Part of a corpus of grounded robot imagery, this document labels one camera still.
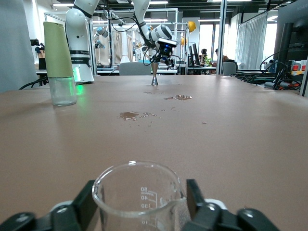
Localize brown table cloth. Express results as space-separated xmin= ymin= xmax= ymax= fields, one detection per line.
xmin=0 ymin=74 xmax=308 ymax=231

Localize large black monitor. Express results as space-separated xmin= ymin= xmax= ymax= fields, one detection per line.
xmin=274 ymin=0 xmax=308 ymax=73

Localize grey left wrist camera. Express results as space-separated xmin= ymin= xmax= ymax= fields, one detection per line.
xmin=157 ymin=38 xmax=179 ymax=48

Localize white curtain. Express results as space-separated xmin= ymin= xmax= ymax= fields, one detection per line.
xmin=237 ymin=12 xmax=268 ymax=71

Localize steel double cone jigger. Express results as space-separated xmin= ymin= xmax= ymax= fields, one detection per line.
xmin=150 ymin=62 xmax=160 ymax=86

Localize grey box with red button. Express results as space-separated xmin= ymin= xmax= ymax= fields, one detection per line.
xmin=289 ymin=63 xmax=308 ymax=76

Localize grey chair back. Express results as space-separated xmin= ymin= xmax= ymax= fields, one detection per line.
xmin=118 ymin=62 xmax=152 ymax=76

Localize large liquid puddle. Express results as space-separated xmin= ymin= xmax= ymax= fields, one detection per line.
xmin=163 ymin=94 xmax=193 ymax=101

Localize tangled black cables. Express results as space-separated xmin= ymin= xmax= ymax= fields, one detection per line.
xmin=230 ymin=54 xmax=304 ymax=91

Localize grey fabric panel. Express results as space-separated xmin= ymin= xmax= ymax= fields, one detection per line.
xmin=0 ymin=0 xmax=39 ymax=94

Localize small liquid puddle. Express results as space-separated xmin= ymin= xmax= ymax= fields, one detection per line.
xmin=118 ymin=111 xmax=140 ymax=121

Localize seated person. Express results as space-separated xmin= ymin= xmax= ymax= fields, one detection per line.
xmin=214 ymin=48 xmax=231 ymax=64

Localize green bottle with glass base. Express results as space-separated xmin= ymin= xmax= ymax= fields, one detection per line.
xmin=43 ymin=21 xmax=78 ymax=107

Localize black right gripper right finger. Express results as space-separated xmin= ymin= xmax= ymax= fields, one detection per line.
xmin=181 ymin=179 xmax=280 ymax=231

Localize aluminium frame post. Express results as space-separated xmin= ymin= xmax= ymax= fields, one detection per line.
xmin=219 ymin=0 xmax=227 ymax=76

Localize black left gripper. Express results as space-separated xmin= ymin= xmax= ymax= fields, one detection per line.
xmin=150 ymin=46 xmax=176 ymax=71

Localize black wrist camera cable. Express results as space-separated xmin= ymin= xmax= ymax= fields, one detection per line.
xmin=141 ymin=44 xmax=184 ymax=71

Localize clear glass measuring beaker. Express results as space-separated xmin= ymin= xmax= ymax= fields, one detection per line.
xmin=91 ymin=160 xmax=187 ymax=231

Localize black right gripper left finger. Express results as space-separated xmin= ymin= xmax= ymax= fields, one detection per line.
xmin=0 ymin=180 xmax=101 ymax=231

